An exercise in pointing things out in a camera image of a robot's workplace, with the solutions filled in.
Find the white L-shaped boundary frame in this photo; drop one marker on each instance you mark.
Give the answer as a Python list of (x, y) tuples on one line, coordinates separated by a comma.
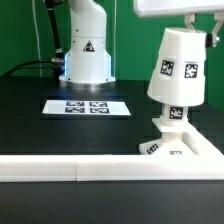
[(207, 163)]

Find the white lamp base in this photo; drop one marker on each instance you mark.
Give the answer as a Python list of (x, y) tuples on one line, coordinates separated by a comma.
[(171, 141)]

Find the white lamp shade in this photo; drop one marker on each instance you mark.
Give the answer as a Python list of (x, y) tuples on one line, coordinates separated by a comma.
[(178, 77)]

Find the white marker sheet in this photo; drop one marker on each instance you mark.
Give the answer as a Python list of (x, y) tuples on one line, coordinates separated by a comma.
[(101, 108)]

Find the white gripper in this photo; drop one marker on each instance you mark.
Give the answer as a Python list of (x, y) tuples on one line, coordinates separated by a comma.
[(160, 8)]

